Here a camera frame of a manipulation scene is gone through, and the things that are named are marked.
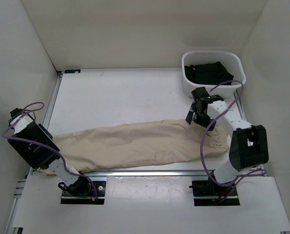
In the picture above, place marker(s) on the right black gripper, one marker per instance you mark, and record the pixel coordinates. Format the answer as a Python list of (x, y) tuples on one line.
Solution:
[(203, 123)]

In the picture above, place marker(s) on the beige trousers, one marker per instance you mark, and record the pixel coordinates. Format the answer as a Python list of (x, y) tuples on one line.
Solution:
[(140, 144)]

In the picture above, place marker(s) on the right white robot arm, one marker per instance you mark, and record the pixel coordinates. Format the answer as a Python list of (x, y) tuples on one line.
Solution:
[(249, 146)]

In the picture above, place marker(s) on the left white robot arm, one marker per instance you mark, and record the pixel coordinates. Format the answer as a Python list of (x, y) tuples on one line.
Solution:
[(35, 145)]

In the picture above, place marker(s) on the black folded garment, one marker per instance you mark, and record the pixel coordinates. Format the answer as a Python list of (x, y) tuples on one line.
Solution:
[(207, 74)]

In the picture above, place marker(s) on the blue corner label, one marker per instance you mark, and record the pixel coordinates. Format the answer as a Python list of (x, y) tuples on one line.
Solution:
[(72, 71)]

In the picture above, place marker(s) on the white plastic basket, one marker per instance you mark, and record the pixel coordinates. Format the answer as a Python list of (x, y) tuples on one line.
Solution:
[(229, 60)]

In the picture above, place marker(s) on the aluminium left side rail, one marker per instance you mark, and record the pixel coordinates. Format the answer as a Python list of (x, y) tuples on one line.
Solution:
[(51, 104)]

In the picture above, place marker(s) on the aluminium front rail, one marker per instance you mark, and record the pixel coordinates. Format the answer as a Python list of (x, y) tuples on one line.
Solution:
[(147, 173)]

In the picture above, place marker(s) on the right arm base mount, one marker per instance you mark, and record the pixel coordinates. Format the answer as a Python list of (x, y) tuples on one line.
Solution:
[(207, 193)]

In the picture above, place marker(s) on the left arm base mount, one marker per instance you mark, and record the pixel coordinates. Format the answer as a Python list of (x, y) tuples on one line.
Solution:
[(86, 195)]

